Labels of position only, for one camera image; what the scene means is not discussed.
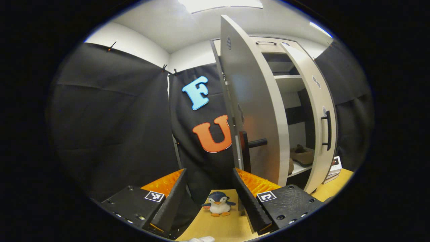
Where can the penguin plush toy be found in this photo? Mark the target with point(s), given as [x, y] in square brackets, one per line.
[218, 203]

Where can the brown fuzzy shoe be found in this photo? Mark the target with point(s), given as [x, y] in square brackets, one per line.
[290, 166]
[302, 155]

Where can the black backdrop cloth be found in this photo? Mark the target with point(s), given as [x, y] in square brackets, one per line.
[111, 127]

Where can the white shoe cabinet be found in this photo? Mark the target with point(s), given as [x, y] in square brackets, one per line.
[289, 84]

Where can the white cabinet door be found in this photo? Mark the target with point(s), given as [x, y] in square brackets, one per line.
[315, 101]
[255, 94]

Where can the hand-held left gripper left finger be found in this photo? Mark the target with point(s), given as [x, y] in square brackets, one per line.
[173, 201]

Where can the stack of white books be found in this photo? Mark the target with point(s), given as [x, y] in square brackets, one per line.
[334, 166]

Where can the white cabinet drawer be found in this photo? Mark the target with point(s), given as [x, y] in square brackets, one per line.
[268, 47]

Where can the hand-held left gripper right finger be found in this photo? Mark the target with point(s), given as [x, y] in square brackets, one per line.
[248, 201]

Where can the ceiling light panel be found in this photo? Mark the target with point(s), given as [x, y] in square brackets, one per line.
[218, 5]

